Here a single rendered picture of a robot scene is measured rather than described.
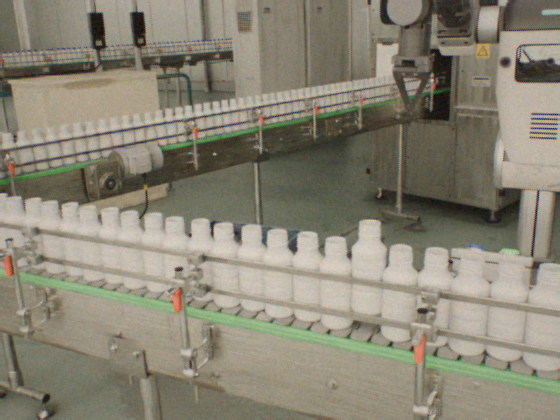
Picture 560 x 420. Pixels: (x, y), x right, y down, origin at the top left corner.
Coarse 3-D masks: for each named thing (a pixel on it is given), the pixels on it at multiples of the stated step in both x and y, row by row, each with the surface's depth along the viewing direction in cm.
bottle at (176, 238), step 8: (176, 216) 119; (168, 224) 117; (176, 224) 116; (168, 232) 117; (176, 232) 117; (184, 232) 118; (168, 240) 117; (176, 240) 117; (184, 240) 118; (168, 248) 117; (176, 248) 117; (184, 248) 117; (168, 256) 117; (176, 256) 117; (168, 264) 118; (176, 264) 118; (184, 264) 118; (168, 272) 119; (184, 272) 119; (168, 288) 120
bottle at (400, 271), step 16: (400, 256) 96; (384, 272) 99; (400, 272) 97; (416, 272) 99; (384, 304) 100; (400, 304) 98; (416, 304) 100; (400, 320) 99; (384, 336) 101; (400, 336) 100
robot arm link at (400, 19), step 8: (392, 0) 94; (400, 0) 94; (408, 0) 93; (416, 0) 93; (424, 0) 95; (392, 8) 95; (400, 8) 94; (408, 8) 94; (416, 8) 93; (424, 8) 95; (392, 16) 95; (400, 16) 94; (408, 16) 94; (416, 16) 93; (424, 16) 97; (400, 24) 95; (408, 24) 94
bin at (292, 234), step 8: (240, 224) 181; (248, 224) 180; (256, 224) 179; (240, 232) 182; (264, 232) 178; (288, 232) 174; (296, 232) 173; (264, 240) 179; (288, 240) 164; (296, 240) 169; (288, 248) 164; (296, 248) 169; (200, 392) 139
